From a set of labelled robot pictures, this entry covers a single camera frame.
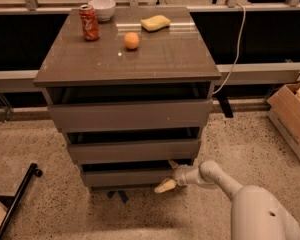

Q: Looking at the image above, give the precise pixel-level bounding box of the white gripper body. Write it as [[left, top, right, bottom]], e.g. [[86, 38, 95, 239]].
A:
[[173, 165, 188, 186]]

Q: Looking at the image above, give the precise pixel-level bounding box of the grey bottom drawer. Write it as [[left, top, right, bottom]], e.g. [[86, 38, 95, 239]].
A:
[[80, 168, 173, 188]]

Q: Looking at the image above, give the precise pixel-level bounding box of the grey drawer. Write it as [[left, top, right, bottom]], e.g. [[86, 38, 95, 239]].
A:
[[80, 168, 173, 188], [67, 139, 201, 164], [48, 100, 212, 132]]

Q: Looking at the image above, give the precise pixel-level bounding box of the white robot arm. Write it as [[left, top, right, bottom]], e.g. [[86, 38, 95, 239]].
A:
[[155, 160, 300, 240]]

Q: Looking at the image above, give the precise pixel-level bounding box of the grey top drawer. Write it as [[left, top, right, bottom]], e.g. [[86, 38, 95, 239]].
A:
[[48, 100, 212, 132]]

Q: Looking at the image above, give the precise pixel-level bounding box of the grey drawer cabinet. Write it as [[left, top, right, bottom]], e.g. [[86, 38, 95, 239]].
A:
[[34, 8, 220, 173]]

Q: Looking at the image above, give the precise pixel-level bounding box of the grey middle drawer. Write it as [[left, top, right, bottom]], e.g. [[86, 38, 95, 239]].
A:
[[67, 139, 201, 164]]

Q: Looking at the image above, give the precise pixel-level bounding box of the cardboard box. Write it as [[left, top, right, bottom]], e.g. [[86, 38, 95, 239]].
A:
[[268, 83, 300, 160]]

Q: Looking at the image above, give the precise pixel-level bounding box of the orange fruit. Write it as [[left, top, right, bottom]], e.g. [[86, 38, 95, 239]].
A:
[[124, 32, 139, 50]]

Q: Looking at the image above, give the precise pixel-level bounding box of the black metal leg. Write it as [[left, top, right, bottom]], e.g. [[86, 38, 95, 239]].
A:
[[0, 163, 43, 240]]

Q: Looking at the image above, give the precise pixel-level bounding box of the yellow sponge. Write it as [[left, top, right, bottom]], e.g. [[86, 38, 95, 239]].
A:
[[141, 15, 171, 32]]

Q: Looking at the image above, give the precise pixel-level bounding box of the red soda can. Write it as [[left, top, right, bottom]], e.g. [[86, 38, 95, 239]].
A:
[[79, 4, 99, 41]]

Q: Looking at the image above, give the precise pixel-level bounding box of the white bowl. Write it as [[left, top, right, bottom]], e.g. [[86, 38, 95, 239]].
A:
[[89, 0, 116, 22]]

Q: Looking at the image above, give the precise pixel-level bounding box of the black bracket under rail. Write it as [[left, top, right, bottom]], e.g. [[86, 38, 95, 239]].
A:
[[217, 93, 233, 118]]

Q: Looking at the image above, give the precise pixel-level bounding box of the white cable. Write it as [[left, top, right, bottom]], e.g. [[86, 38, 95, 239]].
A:
[[211, 3, 247, 96]]

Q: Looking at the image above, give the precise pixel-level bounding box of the grey metal window rail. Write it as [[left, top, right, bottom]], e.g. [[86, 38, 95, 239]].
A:
[[0, 62, 300, 93]]

